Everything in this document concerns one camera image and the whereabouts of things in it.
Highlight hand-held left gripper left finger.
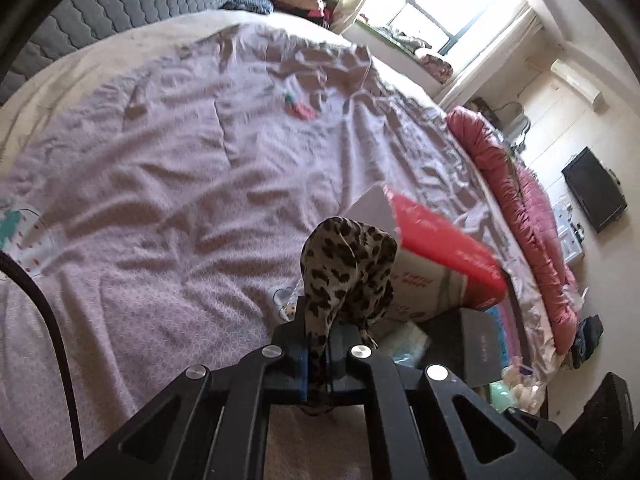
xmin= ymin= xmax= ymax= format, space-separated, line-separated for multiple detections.
xmin=64 ymin=295 xmax=310 ymax=480

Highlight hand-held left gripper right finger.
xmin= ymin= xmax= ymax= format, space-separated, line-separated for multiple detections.
xmin=326 ymin=322 xmax=577 ymax=480

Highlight leopard print scrunchie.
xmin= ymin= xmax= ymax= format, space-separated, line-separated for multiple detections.
xmin=299 ymin=216 xmax=401 ymax=417

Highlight green egg-shaped sponge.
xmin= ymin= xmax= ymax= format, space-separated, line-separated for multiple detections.
xmin=487 ymin=380 xmax=519 ymax=412

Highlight small white charm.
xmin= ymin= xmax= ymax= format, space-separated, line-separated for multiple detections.
xmin=273 ymin=286 xmax=302 ymax=322

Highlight white wipes pack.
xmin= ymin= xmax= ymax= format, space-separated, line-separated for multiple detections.
xmin=372 ymin=319 xmax=432 ymax=365

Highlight cream plush toy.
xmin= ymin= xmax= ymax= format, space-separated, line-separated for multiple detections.
xmin=502 ymin=364 xmax=547 ymax=412

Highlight dark clothes on floor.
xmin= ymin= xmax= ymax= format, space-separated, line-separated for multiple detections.
xmin=569 ymin=314 xmax=607 ymax=370

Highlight grey shallow box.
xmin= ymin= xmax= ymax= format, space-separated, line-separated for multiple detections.
xmin=415 ymin=299 xmax=552 ymax=418

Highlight pink and blue book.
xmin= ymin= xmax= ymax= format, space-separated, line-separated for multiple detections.
xmin=486 ymin=304 xmax=524 ymax=362

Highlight dark blue flat box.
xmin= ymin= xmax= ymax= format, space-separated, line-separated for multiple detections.
xmin=457 ymin=306 xmax=504 ymax=389

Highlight red and white tissue pack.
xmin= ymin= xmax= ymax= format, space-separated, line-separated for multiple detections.
xmin=344 ymin=182 xmax=511 ymax=324

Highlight white drawer unit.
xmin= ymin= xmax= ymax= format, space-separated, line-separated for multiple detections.
xmin=554 ymin=199 xmax=587 ymax=262

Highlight pink quilt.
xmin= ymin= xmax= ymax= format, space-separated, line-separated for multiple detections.
xmin=444 ymin=106 xmax=582 ymax=357

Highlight black television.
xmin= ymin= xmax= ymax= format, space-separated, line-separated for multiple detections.
xmin=561 ymin=146 xmax=629 ymax=234

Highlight purple bedsheet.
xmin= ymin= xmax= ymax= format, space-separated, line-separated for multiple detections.
xmin=0 ymin=10 xmax=557 ymax=480

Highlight chair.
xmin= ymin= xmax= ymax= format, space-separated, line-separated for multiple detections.
xmin=494 ymin=101 xmax=535 ymax=155

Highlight white printed face mask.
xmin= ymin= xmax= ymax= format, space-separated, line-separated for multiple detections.
xmin=0 ymin=199 xmax=67 ymax=282

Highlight pile of clothes on windowsill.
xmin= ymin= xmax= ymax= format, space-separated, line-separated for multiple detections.
xmin=359 ymin=16 xmax=455 ymax=85

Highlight white air conditioner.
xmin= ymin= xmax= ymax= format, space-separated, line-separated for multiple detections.
xmin=549 ymin=58 xmax=607 ymax=112

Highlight dark patterned cloth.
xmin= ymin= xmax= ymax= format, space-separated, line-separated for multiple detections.
xmin=221 ymin=0 xmax=277 ymax=17

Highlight window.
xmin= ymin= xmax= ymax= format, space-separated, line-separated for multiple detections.
xmin=359 ymin=0 xmax=527 ymax=57

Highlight grey quilted mattress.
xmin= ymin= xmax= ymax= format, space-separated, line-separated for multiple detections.
xmin=0 ymin=0 xmax=268 ymax=107

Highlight black cable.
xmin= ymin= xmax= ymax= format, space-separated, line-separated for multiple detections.
xmin=0 ymin=249 xmax=85 ymax=467

